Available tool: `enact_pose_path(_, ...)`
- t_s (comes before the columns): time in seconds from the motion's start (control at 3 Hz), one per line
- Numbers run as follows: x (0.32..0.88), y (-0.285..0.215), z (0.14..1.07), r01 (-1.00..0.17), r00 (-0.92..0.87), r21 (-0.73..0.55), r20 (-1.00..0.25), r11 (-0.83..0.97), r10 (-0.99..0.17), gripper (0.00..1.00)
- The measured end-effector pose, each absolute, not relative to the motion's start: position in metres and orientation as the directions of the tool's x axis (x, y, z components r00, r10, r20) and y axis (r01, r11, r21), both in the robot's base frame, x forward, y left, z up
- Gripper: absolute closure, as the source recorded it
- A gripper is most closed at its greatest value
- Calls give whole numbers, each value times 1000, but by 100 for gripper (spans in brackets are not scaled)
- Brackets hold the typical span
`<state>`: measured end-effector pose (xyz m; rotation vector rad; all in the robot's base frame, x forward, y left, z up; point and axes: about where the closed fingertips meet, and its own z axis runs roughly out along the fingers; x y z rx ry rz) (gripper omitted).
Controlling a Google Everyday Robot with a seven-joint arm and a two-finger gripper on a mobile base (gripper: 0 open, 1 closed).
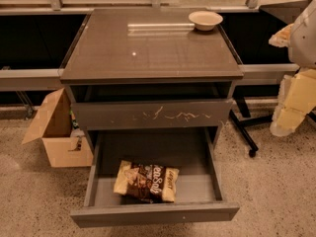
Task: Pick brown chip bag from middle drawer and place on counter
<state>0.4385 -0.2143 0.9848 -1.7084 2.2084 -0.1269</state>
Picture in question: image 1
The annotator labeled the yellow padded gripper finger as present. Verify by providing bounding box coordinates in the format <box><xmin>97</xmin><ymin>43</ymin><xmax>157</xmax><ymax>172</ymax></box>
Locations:
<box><xmin>270</xmin><ymin>68</ymin><xmax>316</xmax><ymax>137</ymax></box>
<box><xmin>269</xmin><ymin>24</ymin><xmax>292</xmax><ymax>47</ymax></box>

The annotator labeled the brown chip bag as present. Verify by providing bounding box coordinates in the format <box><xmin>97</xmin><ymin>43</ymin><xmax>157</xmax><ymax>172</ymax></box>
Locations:
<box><xmin>114</xmin><ymin>160</ymin><xmax>179</xmax><ymax>203</ymax></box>

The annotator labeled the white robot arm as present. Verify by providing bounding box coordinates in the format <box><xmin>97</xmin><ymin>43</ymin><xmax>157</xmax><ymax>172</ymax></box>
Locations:
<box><xmin>269</xmin><ymin>0</ymin><xmax>316</xmax><ymax>137</ymax></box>

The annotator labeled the closed grey top drawer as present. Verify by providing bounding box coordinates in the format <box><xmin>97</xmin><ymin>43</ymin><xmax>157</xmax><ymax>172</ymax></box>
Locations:
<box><xmin>71</xmin><ymin>100</ymin><xmax>232</xmax><ymax>130</ymax></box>

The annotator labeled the open grey middle drawer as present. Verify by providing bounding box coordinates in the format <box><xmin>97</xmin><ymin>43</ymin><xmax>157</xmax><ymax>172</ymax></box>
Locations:
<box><xmin>70</xmin><ymin>127</ymin><xmax>239</xmax><ymax>227</ymax></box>

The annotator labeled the grey drawer cabinet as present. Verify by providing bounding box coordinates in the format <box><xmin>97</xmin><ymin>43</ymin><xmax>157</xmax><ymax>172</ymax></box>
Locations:
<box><xmin>61</xmin><ymin>8</ymin><xmax>243</xmax><ymax>147</ymax></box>

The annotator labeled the black rolling stand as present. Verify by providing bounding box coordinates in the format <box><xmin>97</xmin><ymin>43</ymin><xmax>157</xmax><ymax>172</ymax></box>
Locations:
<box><xmin>229</xmin><ymin>0</ymin><xmax>312</xmax><ymax>157</ymax></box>

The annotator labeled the white bowl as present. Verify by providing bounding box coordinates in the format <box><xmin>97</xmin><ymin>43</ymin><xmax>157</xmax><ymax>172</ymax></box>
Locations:
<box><xmin>189</xmin><ymin>11</ymin><xmax>223</xmax><ymax>32</ymax></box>

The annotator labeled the bottle in cardboard box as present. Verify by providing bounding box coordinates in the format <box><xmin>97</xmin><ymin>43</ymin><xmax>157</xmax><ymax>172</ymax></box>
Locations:
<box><xmin>69</xmin><ymin>111</ymin><xmax>84</xmax><ymax>151</ymax></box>

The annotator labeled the open cardboard box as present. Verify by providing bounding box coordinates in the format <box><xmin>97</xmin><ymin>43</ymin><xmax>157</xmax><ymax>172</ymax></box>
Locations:
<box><xmin>22</xmin><ymin>89</ymin><xmax>93</xmax><ymax>168</ymax></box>

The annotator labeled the metal window rail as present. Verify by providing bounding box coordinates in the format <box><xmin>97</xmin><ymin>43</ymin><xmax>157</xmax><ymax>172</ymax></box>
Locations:
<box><xmin>0</xmin><ymin>64</ymin><xmax>298</xmax><ymax>92</ymax></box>

